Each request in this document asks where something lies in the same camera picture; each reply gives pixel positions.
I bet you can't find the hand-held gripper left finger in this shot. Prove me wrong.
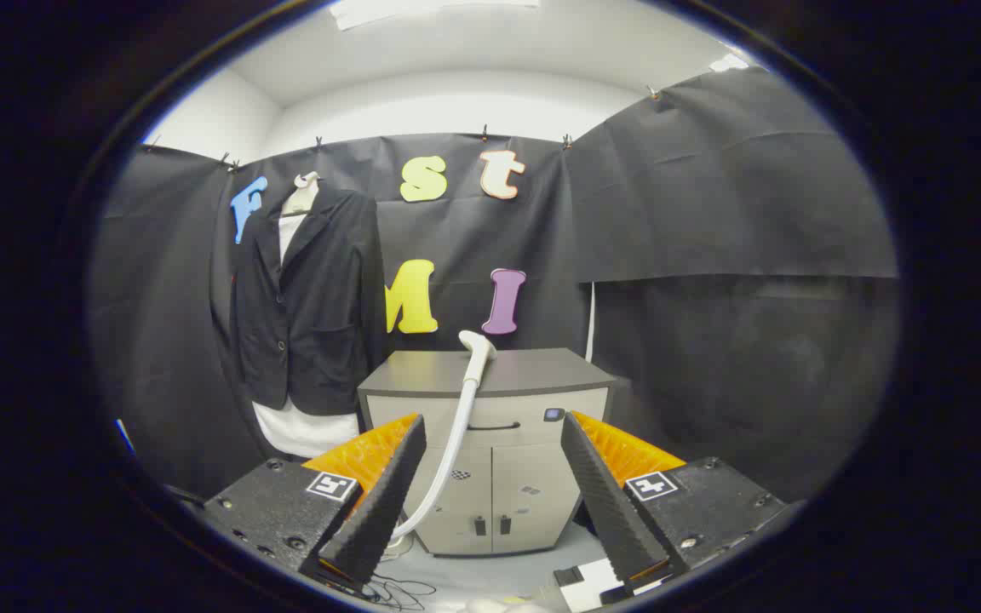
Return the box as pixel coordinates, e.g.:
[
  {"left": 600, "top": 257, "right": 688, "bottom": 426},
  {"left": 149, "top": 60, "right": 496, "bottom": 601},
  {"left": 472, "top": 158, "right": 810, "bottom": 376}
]
[{"left": 201, "top": 414, "right": 428, "bottom": 594}]

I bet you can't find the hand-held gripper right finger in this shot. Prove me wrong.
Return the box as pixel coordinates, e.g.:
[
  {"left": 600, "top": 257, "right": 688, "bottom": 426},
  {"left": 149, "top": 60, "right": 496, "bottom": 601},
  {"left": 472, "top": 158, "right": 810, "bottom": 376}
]
[{"left": 560, "top": 410, "right": 789, "bottom": 597}]

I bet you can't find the white shirt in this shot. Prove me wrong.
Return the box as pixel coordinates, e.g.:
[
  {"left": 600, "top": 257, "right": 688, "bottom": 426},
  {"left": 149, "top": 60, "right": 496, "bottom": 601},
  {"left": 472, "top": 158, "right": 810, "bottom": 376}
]
[{"left": 252, "top": 213, "right": 364, "bottom": 461}]

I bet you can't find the white garment steamer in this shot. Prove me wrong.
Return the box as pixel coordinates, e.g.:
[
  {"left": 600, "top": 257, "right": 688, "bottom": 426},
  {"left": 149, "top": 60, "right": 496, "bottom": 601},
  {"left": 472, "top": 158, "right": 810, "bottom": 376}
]
[{"left": 387, "top": 330, "right": 498, "bottom": 546}]

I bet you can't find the black blazer jacket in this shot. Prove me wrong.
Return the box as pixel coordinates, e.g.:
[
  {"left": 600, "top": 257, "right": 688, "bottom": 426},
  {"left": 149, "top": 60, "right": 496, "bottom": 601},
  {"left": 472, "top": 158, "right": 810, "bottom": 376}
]
[{"left": 229, "top": 183, "right": 387, "bottom": 418}]

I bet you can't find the white clothes hanger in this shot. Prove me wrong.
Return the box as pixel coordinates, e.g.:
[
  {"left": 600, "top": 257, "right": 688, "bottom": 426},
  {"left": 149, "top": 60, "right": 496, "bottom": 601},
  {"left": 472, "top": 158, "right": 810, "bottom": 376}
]
[{"left": 282, "top": 172, "right": 321, "bottom": 218}]

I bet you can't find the white and black flat object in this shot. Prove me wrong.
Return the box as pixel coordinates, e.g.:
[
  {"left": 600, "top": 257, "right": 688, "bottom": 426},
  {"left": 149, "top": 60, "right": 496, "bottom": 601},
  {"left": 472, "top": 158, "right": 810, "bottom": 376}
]
[{"left": 554, "top": 558, "right": 629, "bottom": 613}]

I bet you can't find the grey cabinet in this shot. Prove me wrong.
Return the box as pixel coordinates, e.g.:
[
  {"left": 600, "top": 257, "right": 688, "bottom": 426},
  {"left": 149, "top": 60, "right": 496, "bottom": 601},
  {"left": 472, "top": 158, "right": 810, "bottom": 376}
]
[{"left": 358, "top": 347, "right": 619, "bottom": 559}]

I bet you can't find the black backdrop cloth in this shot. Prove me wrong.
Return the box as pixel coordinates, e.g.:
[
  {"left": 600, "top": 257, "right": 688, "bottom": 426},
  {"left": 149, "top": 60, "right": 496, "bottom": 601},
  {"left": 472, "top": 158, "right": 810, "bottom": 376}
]
[{"left": 90, "top": 66, "right": 900, "bottom": 503}]

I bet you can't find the ceiling light panel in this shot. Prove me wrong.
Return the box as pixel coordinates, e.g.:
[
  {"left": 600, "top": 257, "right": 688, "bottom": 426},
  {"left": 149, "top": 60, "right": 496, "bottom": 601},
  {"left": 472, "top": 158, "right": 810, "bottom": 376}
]
[{"left": 329, "top": 0, "right": 542, "bottom": 32}]

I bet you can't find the thin black floor cable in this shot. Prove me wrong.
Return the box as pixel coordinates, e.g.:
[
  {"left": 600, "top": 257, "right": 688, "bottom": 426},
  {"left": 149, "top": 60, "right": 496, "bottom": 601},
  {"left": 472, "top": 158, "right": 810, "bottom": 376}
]
[{"left": 361, "top": 573, "right": 438, "bottom": 611}]

